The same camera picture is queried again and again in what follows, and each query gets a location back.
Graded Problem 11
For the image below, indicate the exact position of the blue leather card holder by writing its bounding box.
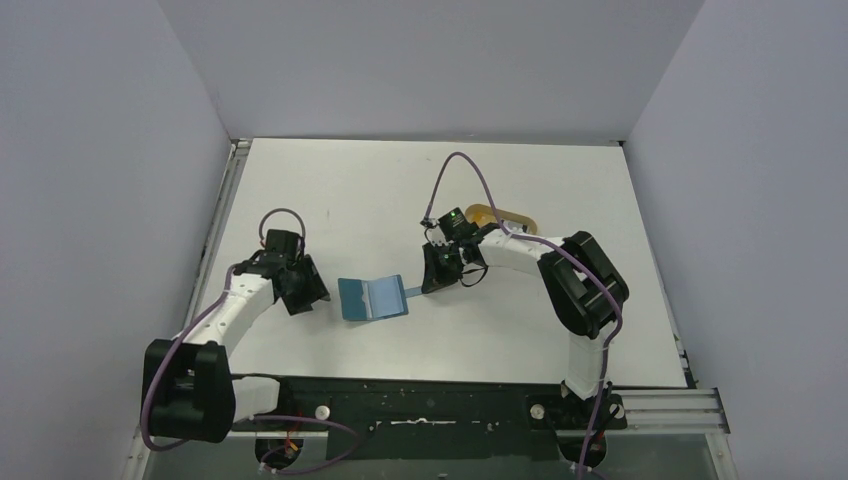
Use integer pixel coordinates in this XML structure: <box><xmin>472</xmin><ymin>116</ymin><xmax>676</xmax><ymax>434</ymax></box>
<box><xmin>337</xmin><ymin>275</ymin><xmax>422</xmax><ymax>322</ymax></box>

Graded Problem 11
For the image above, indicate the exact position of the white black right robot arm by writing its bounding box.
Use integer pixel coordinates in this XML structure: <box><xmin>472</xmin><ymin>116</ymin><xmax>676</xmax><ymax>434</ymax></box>
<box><xmin>421</xmin><ymin>208</ymin><xmax>629</xmax><ymax>400</ymax></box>

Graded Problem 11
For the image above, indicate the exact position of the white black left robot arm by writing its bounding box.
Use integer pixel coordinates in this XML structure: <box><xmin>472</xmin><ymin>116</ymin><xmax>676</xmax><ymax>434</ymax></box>
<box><xmin>140</xmin><ymin>230</ymin><xmax>330</xmax><ymax>452</ymax></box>

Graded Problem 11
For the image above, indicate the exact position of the beige oval plastic tray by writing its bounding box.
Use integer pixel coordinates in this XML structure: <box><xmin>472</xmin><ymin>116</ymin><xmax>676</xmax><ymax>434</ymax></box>
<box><xmin>464</xmin><ymin>204</ymin><xmax>538</xmax><ymax>235</ymax></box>

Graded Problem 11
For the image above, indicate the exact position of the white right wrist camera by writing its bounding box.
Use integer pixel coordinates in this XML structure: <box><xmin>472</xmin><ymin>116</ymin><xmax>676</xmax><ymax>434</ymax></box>
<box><xmin>421</xmin><ymin>218</ymin><xmax>445</xmax><ymax>246</ymax></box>

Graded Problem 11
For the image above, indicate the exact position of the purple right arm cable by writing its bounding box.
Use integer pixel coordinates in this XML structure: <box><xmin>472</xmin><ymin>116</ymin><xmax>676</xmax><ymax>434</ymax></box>
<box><xmin>422</xmin><ymin>151</ymin><xmax>625</xmax><ymax>480</ymax></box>

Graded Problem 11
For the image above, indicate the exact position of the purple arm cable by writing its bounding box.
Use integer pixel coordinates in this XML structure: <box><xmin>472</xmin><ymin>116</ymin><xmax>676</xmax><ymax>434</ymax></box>
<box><xmin>422</xmin><ymin>151</ymin><xmax>625</xmax><ymax>480</ymax></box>
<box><xmin>137</xmin><ymin>208</ymin><xmax>362</xmax><ymax>477</ymax></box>

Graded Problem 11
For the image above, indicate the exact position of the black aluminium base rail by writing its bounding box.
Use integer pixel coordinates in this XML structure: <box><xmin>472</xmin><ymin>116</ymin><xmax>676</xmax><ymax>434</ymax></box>
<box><xmin>135</xmin><ymin>376</ymin><xmax>730</xmax><ymax>465</ymax></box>

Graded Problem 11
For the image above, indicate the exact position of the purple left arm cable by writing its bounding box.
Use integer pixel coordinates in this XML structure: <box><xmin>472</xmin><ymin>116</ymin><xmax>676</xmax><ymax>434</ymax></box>
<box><xmin>137</xmin><ymin>208</ymin><xmax>362</xmax><ymax>477</ymax></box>

